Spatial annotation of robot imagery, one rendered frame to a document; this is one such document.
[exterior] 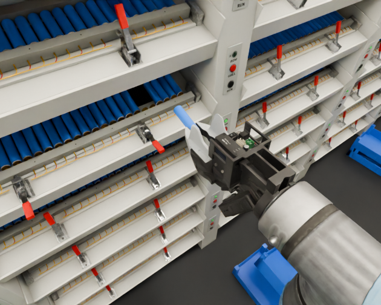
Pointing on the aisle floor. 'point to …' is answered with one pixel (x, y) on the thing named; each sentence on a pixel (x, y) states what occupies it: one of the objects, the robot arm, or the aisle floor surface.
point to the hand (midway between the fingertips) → (195, 132)
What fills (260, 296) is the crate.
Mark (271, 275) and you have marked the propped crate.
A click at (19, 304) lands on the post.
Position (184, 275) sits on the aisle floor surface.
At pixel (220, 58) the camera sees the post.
